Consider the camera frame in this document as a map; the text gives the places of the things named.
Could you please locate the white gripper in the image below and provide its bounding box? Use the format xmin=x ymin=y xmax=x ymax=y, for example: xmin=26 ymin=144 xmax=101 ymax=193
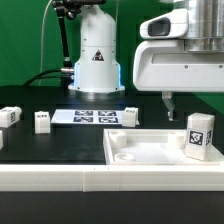
xmin=133 ymin=40 xmax=224 ymax=121

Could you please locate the white square tabletop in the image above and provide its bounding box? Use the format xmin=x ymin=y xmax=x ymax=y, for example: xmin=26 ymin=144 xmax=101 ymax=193
xmin=103 ymin=129 xmax=224 ymax=166

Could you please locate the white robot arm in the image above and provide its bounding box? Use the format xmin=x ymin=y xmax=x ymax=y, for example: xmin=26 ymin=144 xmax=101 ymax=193
xmin=70 ymin=0 xmax=224 ymax=117

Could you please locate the white marker sheet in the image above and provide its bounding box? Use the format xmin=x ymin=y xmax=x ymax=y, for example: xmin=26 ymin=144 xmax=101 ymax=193
xmin=51 ymin=109 xmax=124 ymax=126

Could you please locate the white L-shaped fence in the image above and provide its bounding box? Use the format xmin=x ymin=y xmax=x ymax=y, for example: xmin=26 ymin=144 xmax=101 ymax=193
xmin=0 ymin=165 xmax=224 ymax=192

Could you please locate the black cable bundle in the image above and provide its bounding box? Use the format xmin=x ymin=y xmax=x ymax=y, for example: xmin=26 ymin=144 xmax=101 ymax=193
xmin=22 ymin=68 xmax=75 ymax=88

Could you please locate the white cable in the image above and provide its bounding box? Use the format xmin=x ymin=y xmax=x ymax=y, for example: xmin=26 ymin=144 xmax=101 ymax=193
xmin=39 ymin=0 xmax=54 ymax=87

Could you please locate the black camera stand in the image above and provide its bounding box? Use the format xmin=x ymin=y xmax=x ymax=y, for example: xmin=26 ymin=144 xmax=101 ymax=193
xmin=52 ymin=0 xmax=106 ymax=68

